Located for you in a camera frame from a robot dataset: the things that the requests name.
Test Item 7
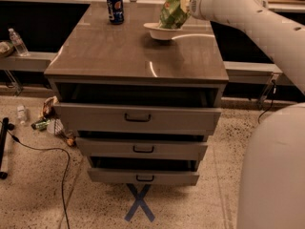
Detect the middle grey drawer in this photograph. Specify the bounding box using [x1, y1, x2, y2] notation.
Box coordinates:
[76, 137, 208, 160]

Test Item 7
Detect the small water bottle on floor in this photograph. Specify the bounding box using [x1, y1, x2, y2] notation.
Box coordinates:
[17, 105, 28, 125]

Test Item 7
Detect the blue soda can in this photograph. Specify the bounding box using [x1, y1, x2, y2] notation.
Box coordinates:
[107, 0, 124, 24]

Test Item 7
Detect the black floor cable left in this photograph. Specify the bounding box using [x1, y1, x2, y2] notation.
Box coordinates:
[0, 120, 71, 229]

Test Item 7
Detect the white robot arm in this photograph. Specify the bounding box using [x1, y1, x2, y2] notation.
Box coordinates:
[189, 0, 305, 229]

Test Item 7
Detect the blue tape cross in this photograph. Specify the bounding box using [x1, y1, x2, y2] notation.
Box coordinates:
[125, 183, 155, 222]

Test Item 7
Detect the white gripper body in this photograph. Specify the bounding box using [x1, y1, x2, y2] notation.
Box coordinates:
[189, 0, 203, 19]

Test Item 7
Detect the clear water bottle on ledge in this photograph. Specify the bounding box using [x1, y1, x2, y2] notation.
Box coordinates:
[9, 28, 30, 56]

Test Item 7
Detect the grey drawer cabinet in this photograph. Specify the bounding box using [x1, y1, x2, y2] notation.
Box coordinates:
[45, 3, 228, 172]

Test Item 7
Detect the black power adapter cable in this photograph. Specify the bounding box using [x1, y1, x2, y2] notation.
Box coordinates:
[256, 79, 276, 124]

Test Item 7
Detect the black stand leg left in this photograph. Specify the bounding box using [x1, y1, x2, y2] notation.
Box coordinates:
[0, 117, 14, 180]

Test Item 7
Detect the grey drawer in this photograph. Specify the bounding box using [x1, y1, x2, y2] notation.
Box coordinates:
[54, 103, 221, 135]
[88, 168, 199, 186]
[76, 137, 208, 160]

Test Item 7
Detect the green jalapeno chip bag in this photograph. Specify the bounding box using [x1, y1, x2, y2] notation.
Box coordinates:
[159, 0, 190, 30]

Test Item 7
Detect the snack bag on floor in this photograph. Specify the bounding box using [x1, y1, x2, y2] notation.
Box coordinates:
[41, 96, 58, 118]

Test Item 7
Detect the bowl on left ledge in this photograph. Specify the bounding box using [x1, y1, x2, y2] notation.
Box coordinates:
[0, 41, 14, 58]

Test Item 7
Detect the checkered cup on floor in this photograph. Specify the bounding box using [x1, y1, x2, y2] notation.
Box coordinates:
[47, 119, 64, 135]

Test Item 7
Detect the white paper bowl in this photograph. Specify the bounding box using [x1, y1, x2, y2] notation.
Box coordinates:
[144, 23, 181, 40]

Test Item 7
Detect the top grey drawer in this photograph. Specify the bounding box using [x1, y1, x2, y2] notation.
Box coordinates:
[54, 103, 221, 135]

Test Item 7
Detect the green can on floor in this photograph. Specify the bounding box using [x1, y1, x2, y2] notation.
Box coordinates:
[31, 119, 51, 131]

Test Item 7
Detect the bottom grey drawer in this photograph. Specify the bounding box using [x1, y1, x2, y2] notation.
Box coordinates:
[88, 168, 199, 186]

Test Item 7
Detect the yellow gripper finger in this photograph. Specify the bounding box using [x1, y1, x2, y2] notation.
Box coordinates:
[180, 0, 190, 13]

